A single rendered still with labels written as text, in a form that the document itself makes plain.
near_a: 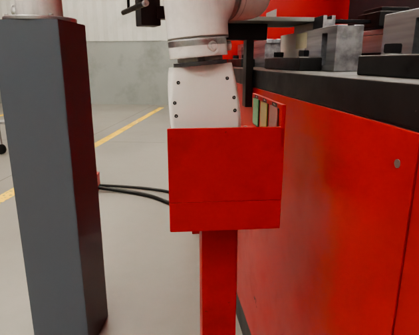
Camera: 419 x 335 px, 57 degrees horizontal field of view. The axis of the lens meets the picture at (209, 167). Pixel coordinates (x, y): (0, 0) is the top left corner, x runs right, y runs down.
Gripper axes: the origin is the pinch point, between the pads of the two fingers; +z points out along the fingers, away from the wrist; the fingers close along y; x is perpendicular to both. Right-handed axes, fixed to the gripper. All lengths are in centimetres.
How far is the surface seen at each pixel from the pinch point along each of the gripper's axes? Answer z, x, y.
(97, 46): -57, -809, 155
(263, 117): -5.9, -4.7, -9.6
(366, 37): -18, -63, -55
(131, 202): 71, -188, 40
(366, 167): -1.2, 11.6, -18.6
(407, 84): -11.5, 17.6, -19.8
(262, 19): -24, -42, -19
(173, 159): -3.1, 4.8, 5.0
